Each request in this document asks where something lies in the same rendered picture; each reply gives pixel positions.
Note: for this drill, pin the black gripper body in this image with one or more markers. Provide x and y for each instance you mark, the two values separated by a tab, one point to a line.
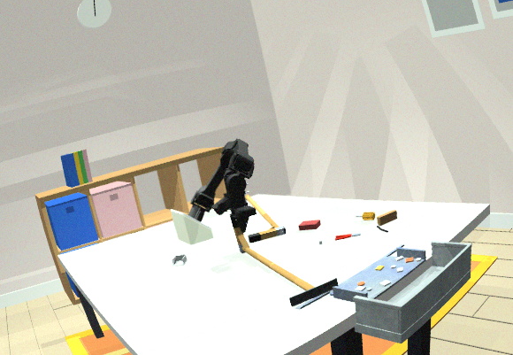
240	210

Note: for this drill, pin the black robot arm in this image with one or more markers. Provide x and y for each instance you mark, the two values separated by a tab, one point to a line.
235	165

